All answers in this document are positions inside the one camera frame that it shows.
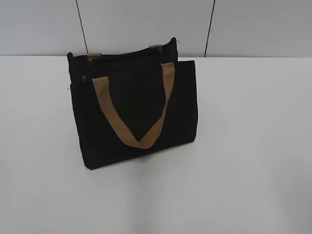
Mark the black canvas tote bag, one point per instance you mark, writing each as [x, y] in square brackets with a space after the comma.
[132, 104]

